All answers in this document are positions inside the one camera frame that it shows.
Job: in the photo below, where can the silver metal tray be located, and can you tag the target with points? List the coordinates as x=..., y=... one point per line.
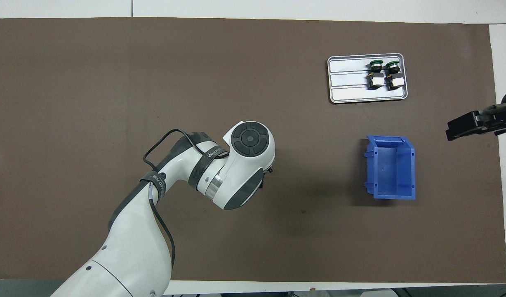
x=351, y=93

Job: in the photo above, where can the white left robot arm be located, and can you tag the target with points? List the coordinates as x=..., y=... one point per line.
x=129, y=247

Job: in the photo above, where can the green push button switch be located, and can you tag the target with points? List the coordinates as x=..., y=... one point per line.
x=396, y=82
x=375, y=81

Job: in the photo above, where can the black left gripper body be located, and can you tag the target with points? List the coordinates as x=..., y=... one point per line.
x=269, y=169

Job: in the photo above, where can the brown table mat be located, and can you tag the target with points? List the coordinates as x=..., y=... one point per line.
x=360, y=239

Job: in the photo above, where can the blue plastic storage bin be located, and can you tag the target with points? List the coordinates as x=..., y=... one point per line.
x=391, y=173

